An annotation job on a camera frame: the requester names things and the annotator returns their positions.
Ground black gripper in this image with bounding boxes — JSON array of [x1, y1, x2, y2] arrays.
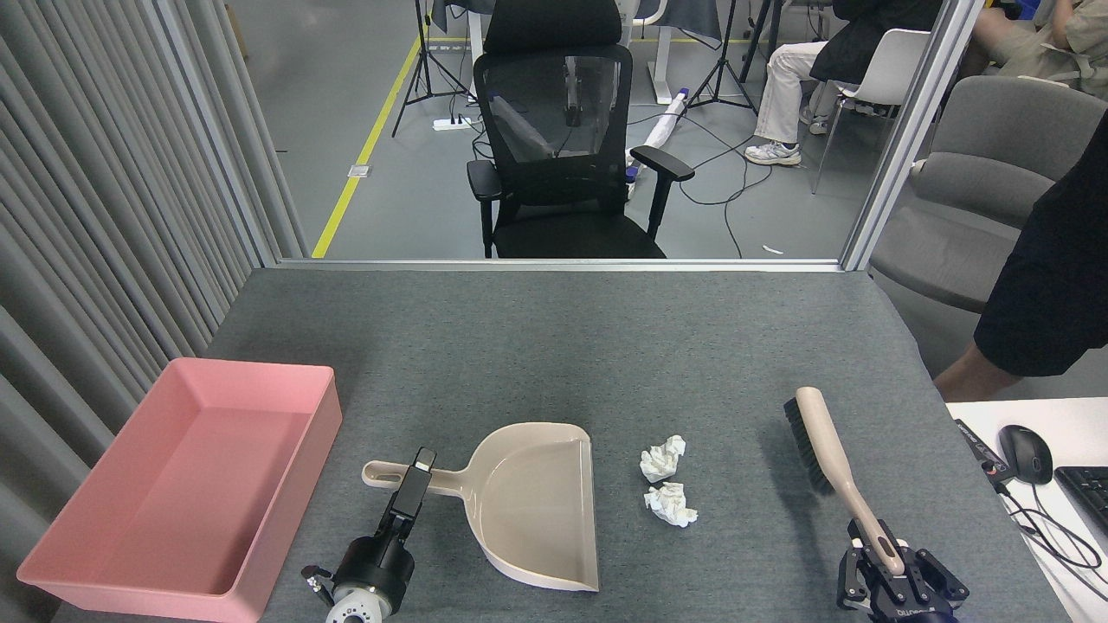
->
[[333, 447, 436, 611], [836, 517, 970, 623]]

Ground beige plastic dustpan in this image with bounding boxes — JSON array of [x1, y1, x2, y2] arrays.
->
[[363, 422, 600, 593]]

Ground beige hand brush black bristles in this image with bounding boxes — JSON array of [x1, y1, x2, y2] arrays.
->
[[783, 387, 907, 578]]

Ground white paper ball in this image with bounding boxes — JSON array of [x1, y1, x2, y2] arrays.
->
[[640, 435, 687, 484], [644, 482, 699, 529]]

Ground pink plastic bin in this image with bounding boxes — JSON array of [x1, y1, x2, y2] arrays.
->
[[16, 357, 343, 623]]

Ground black box with red button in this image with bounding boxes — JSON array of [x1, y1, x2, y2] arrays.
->
[[952, 419, 1015, 485]]

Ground black computer mouse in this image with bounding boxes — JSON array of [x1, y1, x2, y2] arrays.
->
[[998, 425, 1054, 485]]

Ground black keyboard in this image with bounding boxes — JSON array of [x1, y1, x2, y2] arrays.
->
[[1053, 466, 1108, 533]]

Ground white side desk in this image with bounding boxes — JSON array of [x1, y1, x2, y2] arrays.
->
[[945, 397, 1108, 623]]

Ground black mesh office chair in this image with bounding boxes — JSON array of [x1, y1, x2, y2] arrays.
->
[[467, 0, 696, 260]]

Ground person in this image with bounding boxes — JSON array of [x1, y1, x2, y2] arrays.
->
[[933, 112, 1108, 403], [744, 0, 944, 167], [965, 0, 1108, 79]]

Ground grey upholstered chair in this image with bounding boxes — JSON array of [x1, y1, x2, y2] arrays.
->
[[868, 76, 1108, 314]]

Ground white roll with blue ends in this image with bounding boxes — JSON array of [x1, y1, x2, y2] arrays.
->
[[625, 87, 691, 183]]

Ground black tripod stand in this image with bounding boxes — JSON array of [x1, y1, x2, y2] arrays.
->
[[688, 0, 763, 115], [391, 0, 473, 138]]

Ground grey pleated curtain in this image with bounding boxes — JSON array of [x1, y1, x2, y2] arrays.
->
[[0, 0, 309, 623]]

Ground white plastic chair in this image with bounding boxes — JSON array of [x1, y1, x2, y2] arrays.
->
[[811, 29, 931, 196]]

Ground dark grey desk cloth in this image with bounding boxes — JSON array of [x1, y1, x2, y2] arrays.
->
[[632, 0, 724, 48]]

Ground black desk cable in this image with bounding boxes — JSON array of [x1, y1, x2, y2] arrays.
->
[[995, 480, 1108, 576]]

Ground silver table rail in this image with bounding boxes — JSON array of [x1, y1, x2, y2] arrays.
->
[[277, 257, 845, 273]]

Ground black floor cable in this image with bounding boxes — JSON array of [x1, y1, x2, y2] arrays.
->
[[680, 130, 776, 259]]

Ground silver frame post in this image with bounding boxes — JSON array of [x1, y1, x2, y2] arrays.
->
[[840, 0, 988, 273], [138, 0, 287, 269]]

